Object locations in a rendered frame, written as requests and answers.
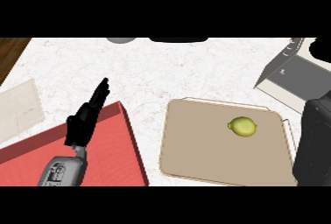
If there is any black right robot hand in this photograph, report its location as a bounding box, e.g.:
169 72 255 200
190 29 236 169
291 90 331 187

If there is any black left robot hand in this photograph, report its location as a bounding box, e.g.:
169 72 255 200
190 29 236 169
63 77 110 148

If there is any red tray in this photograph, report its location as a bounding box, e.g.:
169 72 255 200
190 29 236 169
0 100 150 187

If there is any tan tray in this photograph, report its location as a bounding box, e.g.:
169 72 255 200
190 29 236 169
158 97 299 187

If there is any yellow-green lime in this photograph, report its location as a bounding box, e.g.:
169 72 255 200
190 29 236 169
226 115 258 138

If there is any grey round object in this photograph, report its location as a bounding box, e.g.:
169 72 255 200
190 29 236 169
106 37 138 45

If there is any black rounded object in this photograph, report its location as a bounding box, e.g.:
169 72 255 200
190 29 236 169
307 37 331 64

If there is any black flat object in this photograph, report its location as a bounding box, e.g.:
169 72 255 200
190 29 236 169
147 37 209 44

